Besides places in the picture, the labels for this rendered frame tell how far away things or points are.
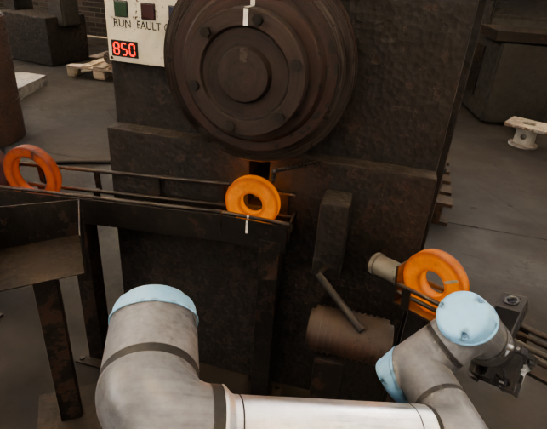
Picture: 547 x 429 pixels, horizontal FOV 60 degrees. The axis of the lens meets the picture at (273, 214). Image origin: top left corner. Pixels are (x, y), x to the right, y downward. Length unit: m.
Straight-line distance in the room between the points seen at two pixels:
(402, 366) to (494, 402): 1.27
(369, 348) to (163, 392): 0.83
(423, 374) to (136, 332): 0.39
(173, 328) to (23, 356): 1.48
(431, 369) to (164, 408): 0.38
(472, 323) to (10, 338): 1.77
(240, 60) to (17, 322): 1.50
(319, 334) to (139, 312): 0.74
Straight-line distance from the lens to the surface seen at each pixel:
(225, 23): 1.10
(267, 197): 1.31
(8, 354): 2.08
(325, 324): 1.28
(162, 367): 0.55
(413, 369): 0.74
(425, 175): 1.32
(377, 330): 1.29
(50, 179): 1.62
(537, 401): 2.09
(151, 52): 1.44
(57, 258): 1.41
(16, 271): 1.41
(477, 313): 0.72
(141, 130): 1.49
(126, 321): 0.62
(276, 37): 1.07
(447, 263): 1.14
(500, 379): 0.92
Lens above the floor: 1.35
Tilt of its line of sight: 28 degrees down
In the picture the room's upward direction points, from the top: 4 degrees clockwise
